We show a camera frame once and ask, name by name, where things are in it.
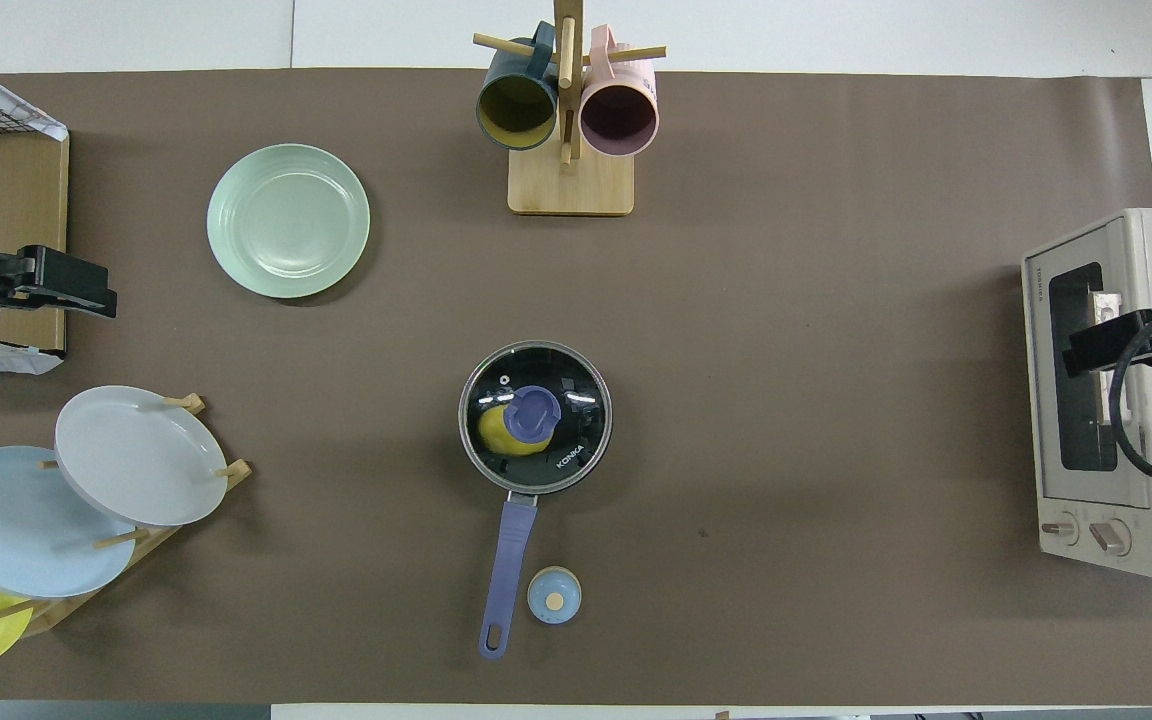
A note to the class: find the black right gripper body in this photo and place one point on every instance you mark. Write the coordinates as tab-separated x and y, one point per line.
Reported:
1101	345

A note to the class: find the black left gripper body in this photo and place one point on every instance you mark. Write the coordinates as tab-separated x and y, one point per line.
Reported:
71	275

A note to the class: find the yellow potato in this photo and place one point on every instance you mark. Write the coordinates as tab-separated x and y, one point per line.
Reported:
496	430

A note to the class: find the glass lid blue knob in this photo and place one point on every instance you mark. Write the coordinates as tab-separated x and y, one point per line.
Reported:
576	400

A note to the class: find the grey plate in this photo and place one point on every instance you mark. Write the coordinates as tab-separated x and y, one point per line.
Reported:
136	460

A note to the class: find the light green plate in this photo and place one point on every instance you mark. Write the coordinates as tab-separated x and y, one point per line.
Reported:
286	220

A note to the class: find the wooden plate rack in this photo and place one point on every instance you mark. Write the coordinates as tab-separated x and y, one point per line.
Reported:
236	468

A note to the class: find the light blue plate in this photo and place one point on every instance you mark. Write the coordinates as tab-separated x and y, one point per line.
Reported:
16	530

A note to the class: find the white patterned cloth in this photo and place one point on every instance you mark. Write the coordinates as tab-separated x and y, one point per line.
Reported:
6	358
36	120

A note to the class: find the light wooden board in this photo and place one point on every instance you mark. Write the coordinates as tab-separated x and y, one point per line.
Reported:
26	200

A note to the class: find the beige toaster oven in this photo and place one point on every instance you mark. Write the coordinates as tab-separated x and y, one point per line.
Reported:
1076	500

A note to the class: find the brown table mat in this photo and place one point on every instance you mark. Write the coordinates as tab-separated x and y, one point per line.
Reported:
736	300

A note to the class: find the dark teal mug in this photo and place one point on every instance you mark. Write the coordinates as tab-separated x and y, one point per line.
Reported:
516	105

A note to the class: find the wooden mug rack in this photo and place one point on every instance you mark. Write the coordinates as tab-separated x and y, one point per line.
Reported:
571	185

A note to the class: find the pink ribbed mug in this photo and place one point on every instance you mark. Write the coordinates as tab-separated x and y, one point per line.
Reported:
619	115

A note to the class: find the small blue round cap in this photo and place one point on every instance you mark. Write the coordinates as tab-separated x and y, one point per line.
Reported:
554	596

